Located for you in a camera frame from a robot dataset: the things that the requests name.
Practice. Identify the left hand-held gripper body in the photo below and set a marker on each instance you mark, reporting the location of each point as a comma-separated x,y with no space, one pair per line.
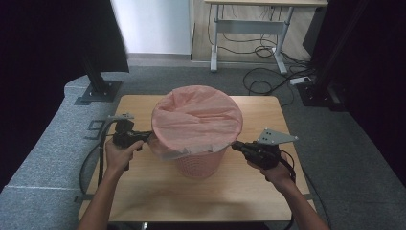
124,135

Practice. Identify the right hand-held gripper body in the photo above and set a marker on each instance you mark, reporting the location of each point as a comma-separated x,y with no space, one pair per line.
263,155

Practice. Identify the pink mesh plastic basket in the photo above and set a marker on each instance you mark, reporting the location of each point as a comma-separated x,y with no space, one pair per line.
201,164

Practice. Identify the pink plastic bag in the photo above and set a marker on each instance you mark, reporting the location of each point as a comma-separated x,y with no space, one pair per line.
196,118

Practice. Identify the person's left hand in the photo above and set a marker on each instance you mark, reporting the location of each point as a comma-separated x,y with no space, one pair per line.
119,158

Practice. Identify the person's right hand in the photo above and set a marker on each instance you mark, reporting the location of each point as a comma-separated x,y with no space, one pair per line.
277,175

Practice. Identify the black metal stand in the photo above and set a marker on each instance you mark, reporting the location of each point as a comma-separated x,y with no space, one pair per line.
95,81
325,73

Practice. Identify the white power strip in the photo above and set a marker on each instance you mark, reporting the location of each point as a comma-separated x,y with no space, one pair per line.
300,80

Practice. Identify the white desk frame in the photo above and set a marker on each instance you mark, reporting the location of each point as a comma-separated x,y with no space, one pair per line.
252,27

